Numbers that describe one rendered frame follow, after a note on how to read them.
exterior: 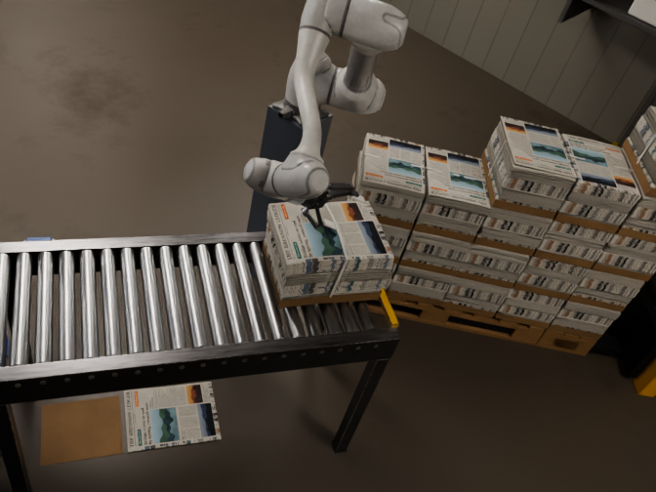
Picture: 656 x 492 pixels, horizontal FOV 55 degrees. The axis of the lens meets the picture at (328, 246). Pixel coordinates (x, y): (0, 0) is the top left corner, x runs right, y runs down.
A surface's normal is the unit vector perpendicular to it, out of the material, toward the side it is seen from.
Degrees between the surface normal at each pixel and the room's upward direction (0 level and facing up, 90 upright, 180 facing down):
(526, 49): 90
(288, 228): 4
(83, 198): 0
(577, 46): 90
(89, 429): 0
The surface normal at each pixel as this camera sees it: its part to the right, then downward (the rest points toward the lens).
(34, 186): 0.21, -0.70
